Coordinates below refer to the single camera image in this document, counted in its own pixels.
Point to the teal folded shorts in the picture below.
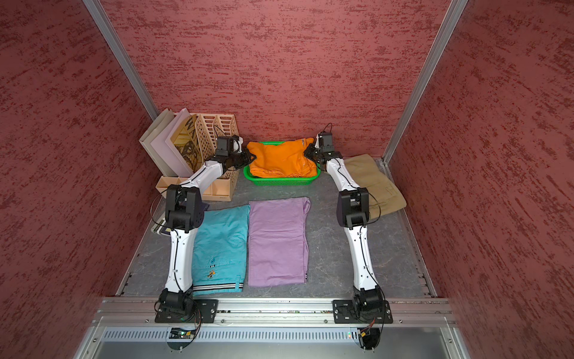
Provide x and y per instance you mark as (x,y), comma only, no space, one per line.
(219,263)

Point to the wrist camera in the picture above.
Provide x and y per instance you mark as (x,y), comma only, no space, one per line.
(324,142)
(228,145)

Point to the dark blue notebook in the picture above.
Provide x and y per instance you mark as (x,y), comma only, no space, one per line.
(181,217)

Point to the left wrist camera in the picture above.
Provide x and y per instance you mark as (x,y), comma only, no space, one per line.
(228,145)

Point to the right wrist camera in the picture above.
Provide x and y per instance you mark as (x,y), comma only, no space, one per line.
(324,142)

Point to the aluminium corner post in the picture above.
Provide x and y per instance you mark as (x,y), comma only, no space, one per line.
(104,25)
(446,29)

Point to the brown patterned book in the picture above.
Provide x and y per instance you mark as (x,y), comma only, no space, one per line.
(184,144)

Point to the orange pants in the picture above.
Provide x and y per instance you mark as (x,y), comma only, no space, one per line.
(286,160)

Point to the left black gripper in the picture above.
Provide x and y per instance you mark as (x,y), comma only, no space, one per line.
(247,159)

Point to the left aluminium corner post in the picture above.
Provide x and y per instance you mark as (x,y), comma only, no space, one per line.
(104,25)

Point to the grey folder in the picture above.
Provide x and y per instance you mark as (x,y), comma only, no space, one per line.
(151,140)

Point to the beige plastic file organizer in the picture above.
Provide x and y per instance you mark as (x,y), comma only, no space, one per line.
(209,127)

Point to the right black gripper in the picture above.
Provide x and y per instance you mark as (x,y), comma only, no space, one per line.
(310,152)

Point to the right aluminium corner post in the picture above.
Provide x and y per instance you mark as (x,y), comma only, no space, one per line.
(446,29)

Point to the lilac folder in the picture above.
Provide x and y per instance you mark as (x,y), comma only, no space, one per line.
(166,152)

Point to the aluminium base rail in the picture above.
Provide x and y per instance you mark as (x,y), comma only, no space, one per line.
(125,327)

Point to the khaki pants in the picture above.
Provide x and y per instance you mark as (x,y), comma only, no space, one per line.
(384,195)

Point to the green plastic basket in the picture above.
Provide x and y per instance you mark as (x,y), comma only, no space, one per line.
(278,181)

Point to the purple pants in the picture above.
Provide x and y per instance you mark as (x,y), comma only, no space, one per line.
(278,252)

